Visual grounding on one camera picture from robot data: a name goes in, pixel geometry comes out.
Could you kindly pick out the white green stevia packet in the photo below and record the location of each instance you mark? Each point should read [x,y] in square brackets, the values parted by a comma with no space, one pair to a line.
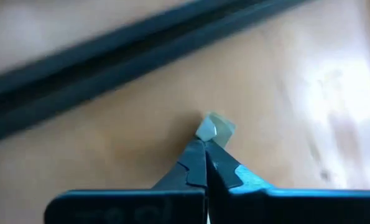
[212,127]

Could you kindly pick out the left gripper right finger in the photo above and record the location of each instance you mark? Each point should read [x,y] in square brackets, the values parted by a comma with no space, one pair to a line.
[296,208]

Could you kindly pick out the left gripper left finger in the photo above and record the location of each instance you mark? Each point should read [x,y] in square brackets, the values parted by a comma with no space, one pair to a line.
[125,208]

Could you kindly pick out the black aluminium table frame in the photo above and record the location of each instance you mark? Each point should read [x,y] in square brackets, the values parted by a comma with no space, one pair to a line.
[79,77]

